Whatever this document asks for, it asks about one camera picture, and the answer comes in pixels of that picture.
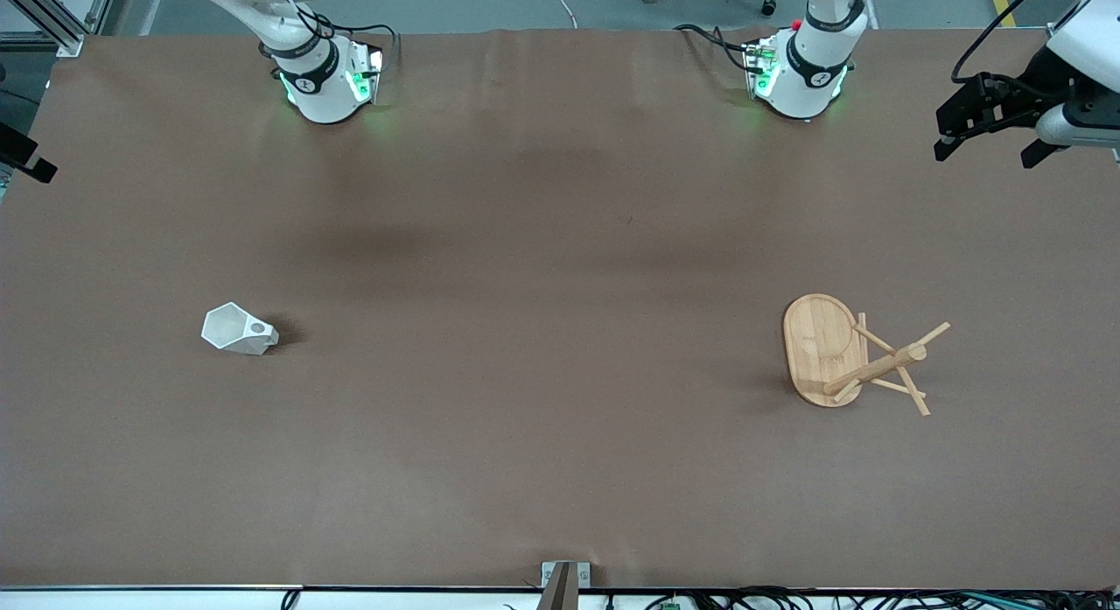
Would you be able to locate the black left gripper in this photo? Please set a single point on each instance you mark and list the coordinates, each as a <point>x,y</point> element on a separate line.
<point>1031,92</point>

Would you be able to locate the white faceted cup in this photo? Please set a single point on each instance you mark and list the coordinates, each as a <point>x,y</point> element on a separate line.
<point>232,330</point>

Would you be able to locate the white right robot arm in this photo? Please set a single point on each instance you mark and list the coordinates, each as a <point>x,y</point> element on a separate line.
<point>319,94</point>

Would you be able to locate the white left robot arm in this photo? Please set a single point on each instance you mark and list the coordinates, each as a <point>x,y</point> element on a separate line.
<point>809,85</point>

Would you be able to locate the wooden cup rack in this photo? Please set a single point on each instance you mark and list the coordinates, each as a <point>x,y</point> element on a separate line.
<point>822,347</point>

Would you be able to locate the brown table cover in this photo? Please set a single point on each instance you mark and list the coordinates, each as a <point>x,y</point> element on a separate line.
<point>560,417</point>

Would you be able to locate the aluminium frame profile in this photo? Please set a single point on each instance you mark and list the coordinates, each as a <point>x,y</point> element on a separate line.
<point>61,32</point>

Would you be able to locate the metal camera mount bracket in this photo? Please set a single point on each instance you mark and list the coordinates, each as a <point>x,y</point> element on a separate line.
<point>564,588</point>

